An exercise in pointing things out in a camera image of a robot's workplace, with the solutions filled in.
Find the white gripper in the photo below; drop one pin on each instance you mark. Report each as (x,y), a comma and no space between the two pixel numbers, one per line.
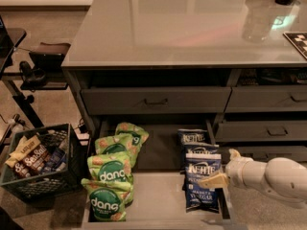
(236,172)

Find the blue kettle chip bag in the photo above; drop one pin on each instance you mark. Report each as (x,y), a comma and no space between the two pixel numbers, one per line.
(191,135)
(202,148)
(198,166)

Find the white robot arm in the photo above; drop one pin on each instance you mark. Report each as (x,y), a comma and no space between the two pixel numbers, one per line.
(281,179)

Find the grey bottom right drawer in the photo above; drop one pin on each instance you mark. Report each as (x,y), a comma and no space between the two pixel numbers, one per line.
(266,153)

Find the grey middle right drawer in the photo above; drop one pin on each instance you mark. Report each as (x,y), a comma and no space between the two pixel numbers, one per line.
(260,131)

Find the grey top right drawer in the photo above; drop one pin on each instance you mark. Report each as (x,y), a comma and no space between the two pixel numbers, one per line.
(264,98)

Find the open grey middle drawer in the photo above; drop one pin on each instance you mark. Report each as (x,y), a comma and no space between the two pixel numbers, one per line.
(159,201)

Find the back green Dang bag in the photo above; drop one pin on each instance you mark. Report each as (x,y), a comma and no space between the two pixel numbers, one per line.
(139,135)

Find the green dang bag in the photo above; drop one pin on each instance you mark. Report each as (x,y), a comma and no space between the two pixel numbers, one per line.
(128,142)
(108,199)
(110,167)
(139,135)

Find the grey top left drawer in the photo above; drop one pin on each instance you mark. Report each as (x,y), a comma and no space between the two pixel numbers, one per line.
(155,100)

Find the grey cabinet with glossy counter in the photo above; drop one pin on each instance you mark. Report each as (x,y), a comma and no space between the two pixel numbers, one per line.
(176,43)

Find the front green Dang bag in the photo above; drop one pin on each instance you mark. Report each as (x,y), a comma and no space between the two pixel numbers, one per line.
(108,199)

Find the brown Sea Salt snack bag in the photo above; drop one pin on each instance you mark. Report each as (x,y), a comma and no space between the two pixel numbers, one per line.
(32,163)

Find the yellow snack bag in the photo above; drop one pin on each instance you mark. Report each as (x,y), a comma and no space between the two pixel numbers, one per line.
(24,147)

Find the black fiducial marker board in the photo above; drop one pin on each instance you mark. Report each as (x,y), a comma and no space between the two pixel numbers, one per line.
(299,41)

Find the blue snack packet in crate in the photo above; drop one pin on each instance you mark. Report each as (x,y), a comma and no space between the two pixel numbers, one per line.
(56,162)

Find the dark green plastic crate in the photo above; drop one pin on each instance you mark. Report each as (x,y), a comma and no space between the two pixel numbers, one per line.
(52,183)

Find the black desk with stand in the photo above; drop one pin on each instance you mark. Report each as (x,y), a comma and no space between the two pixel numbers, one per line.
(9,41)

